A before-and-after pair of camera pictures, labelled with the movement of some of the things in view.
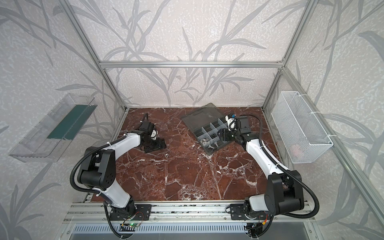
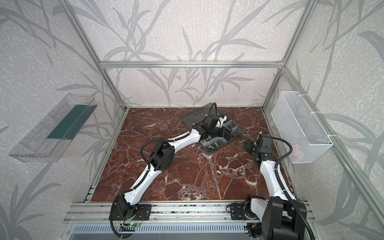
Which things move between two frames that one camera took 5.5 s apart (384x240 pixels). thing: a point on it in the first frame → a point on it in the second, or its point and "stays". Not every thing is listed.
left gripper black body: [154, 144] → [218, 129]
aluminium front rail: [94, 212] stays
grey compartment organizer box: [206, 121] stays
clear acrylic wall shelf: [48, 140] stays
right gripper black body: [223, 135] → [249, 145]
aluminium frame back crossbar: [192, 64] stays
